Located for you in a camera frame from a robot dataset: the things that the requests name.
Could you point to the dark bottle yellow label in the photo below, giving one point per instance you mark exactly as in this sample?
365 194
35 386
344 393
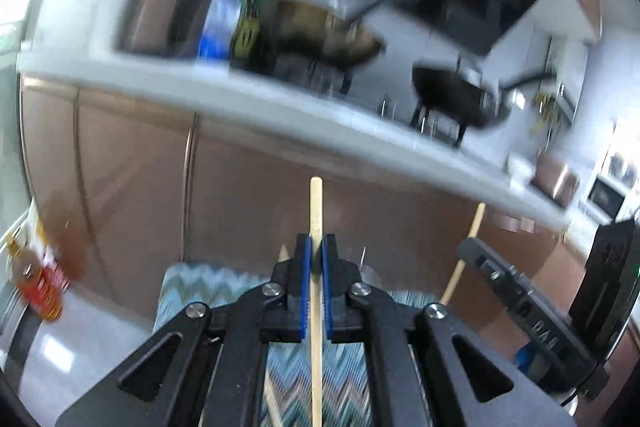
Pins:
247 32

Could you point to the copper rice cooker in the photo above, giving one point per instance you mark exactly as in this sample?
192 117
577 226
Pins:
555 179

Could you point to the white bowl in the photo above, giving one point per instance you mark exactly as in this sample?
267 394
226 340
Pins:
520 167

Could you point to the black gas stove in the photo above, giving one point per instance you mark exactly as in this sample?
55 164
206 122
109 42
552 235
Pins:
350 82

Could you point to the white microwave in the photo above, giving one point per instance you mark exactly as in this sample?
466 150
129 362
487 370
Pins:
607 197

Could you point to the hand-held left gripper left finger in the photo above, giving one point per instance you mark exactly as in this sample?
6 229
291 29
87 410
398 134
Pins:
305 287

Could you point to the row of wooden chopsticks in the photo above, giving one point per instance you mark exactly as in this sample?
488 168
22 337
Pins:
272 402

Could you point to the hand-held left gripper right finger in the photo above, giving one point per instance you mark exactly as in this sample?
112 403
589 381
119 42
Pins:
327 287

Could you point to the single wooden chopstick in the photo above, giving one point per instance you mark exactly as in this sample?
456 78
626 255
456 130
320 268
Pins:
467 242
316 217

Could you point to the clear bottle blue label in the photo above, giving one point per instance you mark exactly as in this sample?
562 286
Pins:
215 27

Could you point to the white water heater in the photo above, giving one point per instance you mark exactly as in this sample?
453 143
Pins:
565 77

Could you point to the orange liquid plastic bottle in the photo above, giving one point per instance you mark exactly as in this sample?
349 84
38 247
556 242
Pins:
40 282

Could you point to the bronze wok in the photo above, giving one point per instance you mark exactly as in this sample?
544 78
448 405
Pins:
325 37

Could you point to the zigzag patterned cloth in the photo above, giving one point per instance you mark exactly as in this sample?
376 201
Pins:
215 282

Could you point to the black wok with lid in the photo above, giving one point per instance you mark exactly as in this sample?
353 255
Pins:
450 97

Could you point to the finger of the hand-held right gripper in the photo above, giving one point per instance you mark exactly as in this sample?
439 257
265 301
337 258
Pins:
530 302

